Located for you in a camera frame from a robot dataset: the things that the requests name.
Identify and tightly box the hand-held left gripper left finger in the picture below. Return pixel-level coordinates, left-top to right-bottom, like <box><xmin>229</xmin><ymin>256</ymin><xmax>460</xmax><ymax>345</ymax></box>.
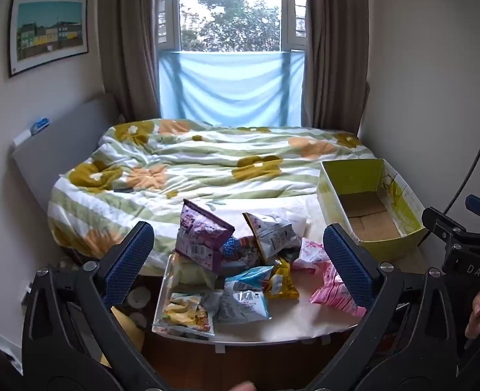
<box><xmin>22</xmin><ymin>221</ymin><xmax>172</xmax><ymax>391</ymax></box>

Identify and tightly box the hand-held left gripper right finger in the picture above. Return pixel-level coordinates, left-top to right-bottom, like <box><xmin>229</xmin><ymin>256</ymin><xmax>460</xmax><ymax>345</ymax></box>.
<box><xmin>305</xmin><ymin>223</ymin><xmax>459</xmax><ymax>391</ymax></box>

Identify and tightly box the gold snack packet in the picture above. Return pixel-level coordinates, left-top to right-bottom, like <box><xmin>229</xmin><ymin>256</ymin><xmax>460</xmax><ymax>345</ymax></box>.
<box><xmin>263</xmin><ymin>256</ymin><xmax>300</xmax><ymax>301</ymax></box>

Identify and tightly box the green cardboard box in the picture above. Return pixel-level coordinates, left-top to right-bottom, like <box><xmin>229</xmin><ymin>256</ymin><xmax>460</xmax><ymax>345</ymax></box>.
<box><xmin>316</xmin><ymin>159</ymin><xmax>427</xmax><ymax>261</ymax></box>

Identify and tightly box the grey and white snack packet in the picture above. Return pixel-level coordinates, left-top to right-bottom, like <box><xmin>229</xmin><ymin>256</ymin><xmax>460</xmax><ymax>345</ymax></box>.
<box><xmin>242</xmin><ymin>212</ymin><xmax>302</xmax><ymax>265</ymax></box>

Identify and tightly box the purple snack packet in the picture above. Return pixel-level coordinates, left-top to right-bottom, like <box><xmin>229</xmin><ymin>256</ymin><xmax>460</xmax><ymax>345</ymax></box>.
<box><xmin>175</xmin><ymin>199</ymin><xmax>236</xmax><ymax>274</ymax></box>

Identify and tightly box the light blue snack packet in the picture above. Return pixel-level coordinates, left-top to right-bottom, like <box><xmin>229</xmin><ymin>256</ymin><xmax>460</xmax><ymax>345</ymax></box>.
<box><xmin>216</xmin><ymin>266</ymin><xmax>274</xmax><ymax>323</ymax></box>

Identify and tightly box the blue and red snack packet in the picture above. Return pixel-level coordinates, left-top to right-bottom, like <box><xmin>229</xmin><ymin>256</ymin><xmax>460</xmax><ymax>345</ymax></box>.
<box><xmin>223</xmin><ymin>235</ymin><xmax>262</xmax><ymax>274</ymax></box>

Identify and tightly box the pink and white snack packet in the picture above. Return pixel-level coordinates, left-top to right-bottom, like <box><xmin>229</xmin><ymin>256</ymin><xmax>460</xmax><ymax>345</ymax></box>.
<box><xmin>292</xmin><ymin>237</ymin><xmax>331</xmax><ymax>270</ymax></box>

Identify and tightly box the pale green snack packet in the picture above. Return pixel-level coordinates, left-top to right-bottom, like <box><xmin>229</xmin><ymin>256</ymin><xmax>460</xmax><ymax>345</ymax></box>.
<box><xmin>170</xmin><ymin>253</ymin><xmax>221</xmax><ymax>294</ymax></box>

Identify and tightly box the yellow chips packet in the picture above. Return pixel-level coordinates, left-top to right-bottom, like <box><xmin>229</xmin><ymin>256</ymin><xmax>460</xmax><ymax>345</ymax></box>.
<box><xmin>159</xmin><ymin>292</ymin><xmax>215</xmax><ymax>338</ymax></box>

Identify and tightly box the white table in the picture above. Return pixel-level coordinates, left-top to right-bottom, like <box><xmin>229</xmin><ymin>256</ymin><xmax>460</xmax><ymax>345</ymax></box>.
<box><xmin>213</xmin><ymin>326</ymin><xmax>371</xmax><ymax>353</ymax></box>

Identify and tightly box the floral blanket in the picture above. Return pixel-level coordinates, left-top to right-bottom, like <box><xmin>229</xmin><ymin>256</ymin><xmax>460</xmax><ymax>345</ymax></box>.
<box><xmin>46</xmin><ymin>118</ymin><xmax>377</xmax><ymax>275</ymax></box>

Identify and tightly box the grey headboard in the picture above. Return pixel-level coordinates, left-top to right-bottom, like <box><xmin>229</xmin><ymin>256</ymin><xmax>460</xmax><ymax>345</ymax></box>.
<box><xmin>11</xmin><ymin>93</ymin><xmax>122</xmax><ymax>216</ymax></box>

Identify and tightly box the white small box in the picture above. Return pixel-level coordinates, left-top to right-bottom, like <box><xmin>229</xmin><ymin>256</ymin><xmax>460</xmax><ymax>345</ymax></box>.
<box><xmin>13</xmin><ymin>128</ymin><xmax>34</xmax><ymax>148</ymax></box>

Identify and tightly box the light blue window cloth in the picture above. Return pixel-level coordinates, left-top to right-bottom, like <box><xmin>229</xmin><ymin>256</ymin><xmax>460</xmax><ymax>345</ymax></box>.
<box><xmin>158</xmin><ymin>49</ymin><xmax>306</xmax><ymax>128</ymax></box>

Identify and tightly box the brown curtain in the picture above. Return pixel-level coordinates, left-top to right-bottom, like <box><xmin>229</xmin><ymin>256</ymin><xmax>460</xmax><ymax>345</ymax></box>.
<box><xmin>95</xmin><ymin>0</ymin><xmax>162</xmax><ymax>125</ymax></box>
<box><xmin>301</xmin><ymin>0</ymin><xmax>371</xmax><ymax>135</ymax></box>

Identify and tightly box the framed picture of houses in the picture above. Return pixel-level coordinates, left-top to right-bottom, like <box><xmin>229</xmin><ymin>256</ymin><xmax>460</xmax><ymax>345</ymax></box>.
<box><xmin>7</xmin><ymin>0</ymin><xmax>90</xmax><ymax>79</ymax></box>

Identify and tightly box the window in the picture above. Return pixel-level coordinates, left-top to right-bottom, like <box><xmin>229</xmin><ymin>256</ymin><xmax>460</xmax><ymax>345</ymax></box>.
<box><xmin>157</xmin><ymin>0</ymin><xmax>308</xmax><ymax>54</ymax></box>

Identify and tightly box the black cable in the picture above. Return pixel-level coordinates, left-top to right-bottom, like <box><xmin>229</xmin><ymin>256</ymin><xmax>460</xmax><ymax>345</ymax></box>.
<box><xmin>444</xmin><ymin>109</ymin><xmax>480</xmax><ymax>213</ymax></box>

